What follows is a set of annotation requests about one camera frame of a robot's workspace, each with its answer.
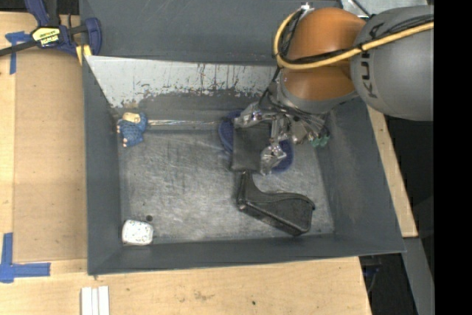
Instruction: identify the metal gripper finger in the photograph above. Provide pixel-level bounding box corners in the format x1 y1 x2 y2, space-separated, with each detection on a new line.
233 108 263 129
259 138 288 176

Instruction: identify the dark green flat block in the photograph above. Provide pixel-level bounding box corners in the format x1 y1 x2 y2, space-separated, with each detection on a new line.
229 122 274 173

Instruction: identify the black stapler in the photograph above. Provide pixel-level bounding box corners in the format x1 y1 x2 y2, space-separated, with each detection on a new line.
235 170 316 238

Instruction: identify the grey metal bin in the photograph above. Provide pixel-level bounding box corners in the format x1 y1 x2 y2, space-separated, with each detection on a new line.
77 0 407 276

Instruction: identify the blue toy animal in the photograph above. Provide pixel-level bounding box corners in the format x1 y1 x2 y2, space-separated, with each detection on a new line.
116 111 149 148

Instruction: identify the white speckled sponge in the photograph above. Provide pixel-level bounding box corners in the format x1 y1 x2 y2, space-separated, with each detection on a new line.
121 218 155 246

